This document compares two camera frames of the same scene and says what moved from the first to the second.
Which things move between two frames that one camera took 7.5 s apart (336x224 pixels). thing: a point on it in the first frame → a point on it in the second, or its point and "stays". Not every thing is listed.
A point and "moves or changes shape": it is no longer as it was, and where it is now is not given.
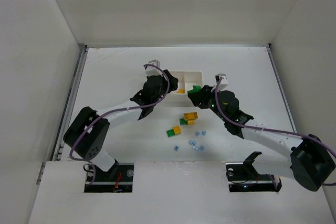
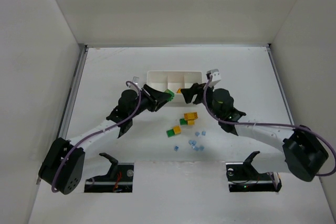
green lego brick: x=196 y=88 moves or changes shape
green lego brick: x=170 y=133 stays
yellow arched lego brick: x=190 y=117 stays
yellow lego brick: x=177 y=129 stays
